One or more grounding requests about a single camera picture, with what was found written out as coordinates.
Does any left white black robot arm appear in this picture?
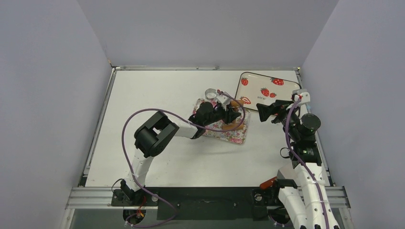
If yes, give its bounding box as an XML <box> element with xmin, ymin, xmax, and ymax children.
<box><xmin>120</xmin><ymin>100</ymin><xmax>246</xmax><ymax>205</ymax></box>

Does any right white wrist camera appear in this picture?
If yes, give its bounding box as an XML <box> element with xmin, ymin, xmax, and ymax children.
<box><xmin>291</xmin><ymin>89</ymin><xmax>311</xmax><ymax>106</ymax></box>

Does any aluminium front rail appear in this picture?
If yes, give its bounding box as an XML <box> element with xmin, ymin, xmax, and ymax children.
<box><xmin>65</xmin><ymin>187</ymin><xmax>351</xmax><ymax>209</ymax></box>

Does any floral pattern tray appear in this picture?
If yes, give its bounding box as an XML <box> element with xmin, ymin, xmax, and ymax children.
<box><xmin>192</xmin><ymin>98</ymin><xmax>251</xmax><ymax>145</ymax></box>

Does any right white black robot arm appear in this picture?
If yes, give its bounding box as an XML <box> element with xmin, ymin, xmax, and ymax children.
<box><xmin>256</xmin><ymin>100</ymin><xmax>340</xmax><ymax>229</ymax></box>

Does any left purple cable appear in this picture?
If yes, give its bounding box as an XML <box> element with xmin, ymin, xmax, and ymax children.
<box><xmin>121</xmin><ymin>92</ymin><xmax>247</xmax><ymax>229</ymax></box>

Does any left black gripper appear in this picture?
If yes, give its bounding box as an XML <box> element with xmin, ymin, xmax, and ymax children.
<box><xmin>204</xmin><ymin>104</ymin><xmax>240</xmax><ymax>127</ymax></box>

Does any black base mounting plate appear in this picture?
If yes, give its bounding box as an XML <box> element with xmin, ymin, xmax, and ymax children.
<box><xmin>111</xmin><ymin>187</ymin><xmax>290</xmax><ymax>223</ymax></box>

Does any strawberry pattern tray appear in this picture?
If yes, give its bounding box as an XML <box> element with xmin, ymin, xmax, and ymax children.
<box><xmin>235</xmin><ymin>71</ymin><xmax>301</xmax><ymax>111</ymax></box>

